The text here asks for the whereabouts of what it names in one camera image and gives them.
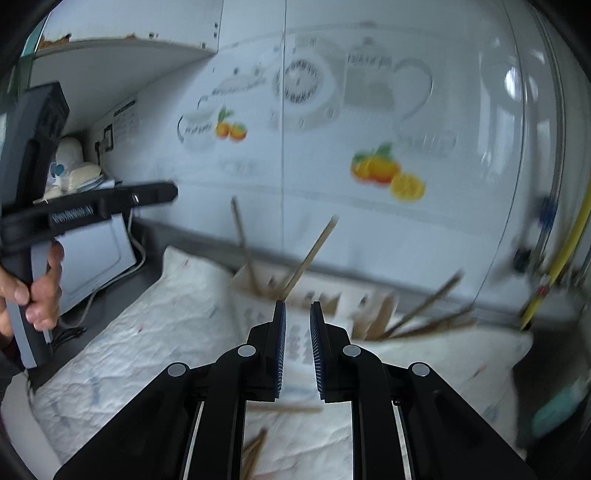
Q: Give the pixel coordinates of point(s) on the black wall socket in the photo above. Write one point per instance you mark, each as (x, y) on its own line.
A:
(109, 137)

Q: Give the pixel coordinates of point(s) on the brown wooden chopstick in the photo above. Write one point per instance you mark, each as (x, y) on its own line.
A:
(256, 450)

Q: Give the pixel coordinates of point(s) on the quilted printed mat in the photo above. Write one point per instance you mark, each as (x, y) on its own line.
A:
(138, 350)

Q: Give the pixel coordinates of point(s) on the person's left hand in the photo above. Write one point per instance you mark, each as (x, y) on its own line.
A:
(46, 295)

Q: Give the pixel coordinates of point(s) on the metal pipe valves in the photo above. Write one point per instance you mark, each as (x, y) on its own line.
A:
(524, 261)

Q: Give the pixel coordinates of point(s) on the white countertop oven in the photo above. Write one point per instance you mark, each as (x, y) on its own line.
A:
(92, 258)

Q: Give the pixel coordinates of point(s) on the wall cabinet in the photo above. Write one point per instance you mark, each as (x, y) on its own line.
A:
(115, 60)

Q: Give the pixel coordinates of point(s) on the teal soap bottle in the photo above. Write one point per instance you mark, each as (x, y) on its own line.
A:
(554, 410)

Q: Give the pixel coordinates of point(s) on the wall notice sticker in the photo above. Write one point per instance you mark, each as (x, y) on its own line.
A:
(125, 120)

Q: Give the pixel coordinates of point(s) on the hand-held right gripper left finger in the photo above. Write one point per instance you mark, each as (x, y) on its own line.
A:
(279, 350)

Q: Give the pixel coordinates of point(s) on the bunch of wooden chopsticks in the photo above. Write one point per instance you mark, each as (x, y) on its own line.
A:
(317, 246)

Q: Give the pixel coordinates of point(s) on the beige cloth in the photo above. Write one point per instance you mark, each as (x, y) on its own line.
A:
(85, 177)

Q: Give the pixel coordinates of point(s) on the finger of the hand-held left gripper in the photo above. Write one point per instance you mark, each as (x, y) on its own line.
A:
(152, 193)

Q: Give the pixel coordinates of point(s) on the white bag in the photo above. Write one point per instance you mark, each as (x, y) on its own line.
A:
(70, 152)

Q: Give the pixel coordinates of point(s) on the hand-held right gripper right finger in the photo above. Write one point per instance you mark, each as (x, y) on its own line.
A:
(316, 350)

